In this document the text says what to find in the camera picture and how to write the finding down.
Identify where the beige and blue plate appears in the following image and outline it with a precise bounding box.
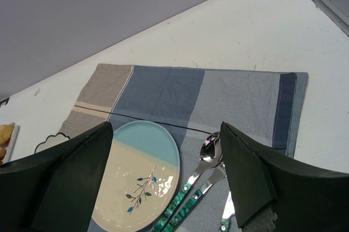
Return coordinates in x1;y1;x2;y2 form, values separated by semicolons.
92;121;180;231

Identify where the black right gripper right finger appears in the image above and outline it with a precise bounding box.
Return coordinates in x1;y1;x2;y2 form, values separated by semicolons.
220;122;348;231

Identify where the round bread roll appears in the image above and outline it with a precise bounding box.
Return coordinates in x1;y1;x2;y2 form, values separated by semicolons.
0;124;14;145

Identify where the blue grey checked placemat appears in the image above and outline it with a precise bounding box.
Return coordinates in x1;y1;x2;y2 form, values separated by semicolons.
61;64;308;231

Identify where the floral rectangular tray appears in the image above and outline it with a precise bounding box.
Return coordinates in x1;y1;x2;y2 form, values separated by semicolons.
1;123;19;164

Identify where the white scalloped bowl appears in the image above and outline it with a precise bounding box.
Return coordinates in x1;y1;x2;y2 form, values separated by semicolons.
34;133;70;153

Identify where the fork with green handle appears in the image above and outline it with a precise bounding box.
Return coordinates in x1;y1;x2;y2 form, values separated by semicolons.
163;162;227;232

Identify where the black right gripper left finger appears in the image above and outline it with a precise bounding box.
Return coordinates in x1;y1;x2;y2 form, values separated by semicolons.
1;122;113;231

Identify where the spoon with green handle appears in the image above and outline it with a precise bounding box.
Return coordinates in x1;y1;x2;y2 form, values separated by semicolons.
152;132;226;231

